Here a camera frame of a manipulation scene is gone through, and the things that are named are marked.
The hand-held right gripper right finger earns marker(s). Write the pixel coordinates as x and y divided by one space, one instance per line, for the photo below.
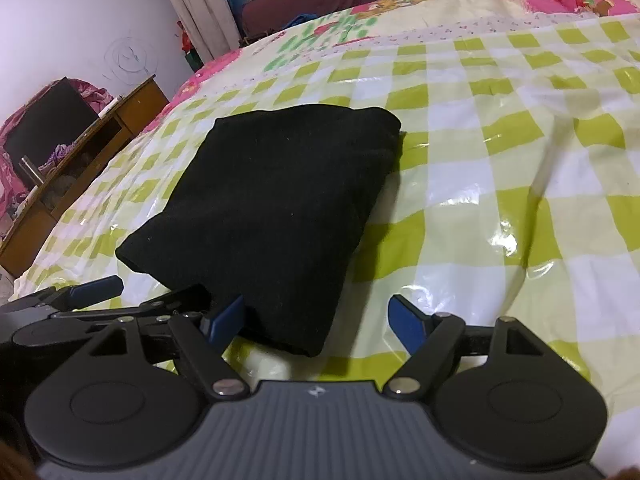
406 322

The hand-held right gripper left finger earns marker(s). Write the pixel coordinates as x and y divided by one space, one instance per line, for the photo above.
227 321

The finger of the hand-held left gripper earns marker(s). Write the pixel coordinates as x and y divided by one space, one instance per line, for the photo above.
95 290
170 300

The black pants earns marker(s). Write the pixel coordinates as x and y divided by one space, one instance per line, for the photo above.
280 185

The metal cup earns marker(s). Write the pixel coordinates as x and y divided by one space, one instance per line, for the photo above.
29 172

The pink patterned cloth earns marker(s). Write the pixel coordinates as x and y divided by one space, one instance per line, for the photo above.
10 180

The purple cloth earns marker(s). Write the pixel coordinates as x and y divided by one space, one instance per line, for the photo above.
60 154

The black monitor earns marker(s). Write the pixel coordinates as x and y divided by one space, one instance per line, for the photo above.
50 120

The red and green bag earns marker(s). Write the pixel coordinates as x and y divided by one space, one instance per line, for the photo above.
186 47

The beige curtain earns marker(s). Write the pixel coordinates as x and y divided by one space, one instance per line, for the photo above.
200 10

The printed cartoon quilt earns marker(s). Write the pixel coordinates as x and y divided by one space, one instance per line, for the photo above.
350 25

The blue cloth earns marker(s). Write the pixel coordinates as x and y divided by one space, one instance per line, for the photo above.
234 0
300 21

